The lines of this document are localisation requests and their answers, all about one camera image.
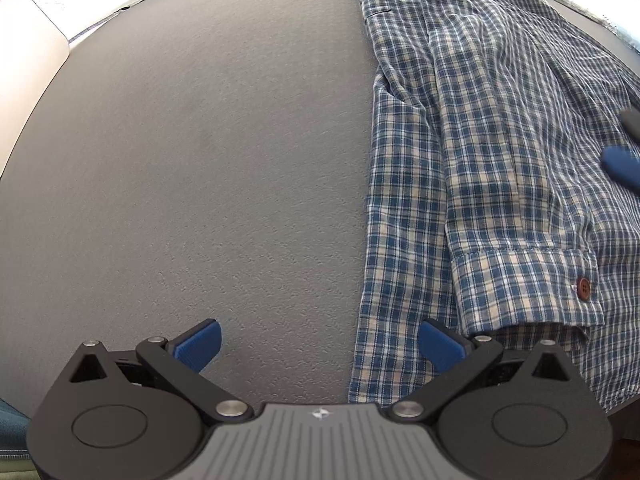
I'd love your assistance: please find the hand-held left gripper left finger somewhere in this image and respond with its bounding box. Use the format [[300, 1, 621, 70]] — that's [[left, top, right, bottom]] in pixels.
[[64, 318, 254, 424]]

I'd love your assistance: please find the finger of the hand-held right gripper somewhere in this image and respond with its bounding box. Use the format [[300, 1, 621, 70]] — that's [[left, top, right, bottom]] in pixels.
[[619, 106, 640, 142], [600, 144, 640, 192]]

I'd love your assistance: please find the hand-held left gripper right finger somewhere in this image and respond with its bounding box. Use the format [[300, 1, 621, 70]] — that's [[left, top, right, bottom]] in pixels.
[[385, 318, 577, 423]]

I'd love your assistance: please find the blue plaid shirt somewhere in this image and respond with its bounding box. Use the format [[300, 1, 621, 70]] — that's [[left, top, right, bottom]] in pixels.
[[338, 0, 640, 413]]

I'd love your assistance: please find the teal cloth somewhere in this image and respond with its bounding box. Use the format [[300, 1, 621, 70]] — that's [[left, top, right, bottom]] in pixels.
[[0, 398, 37, 462]]

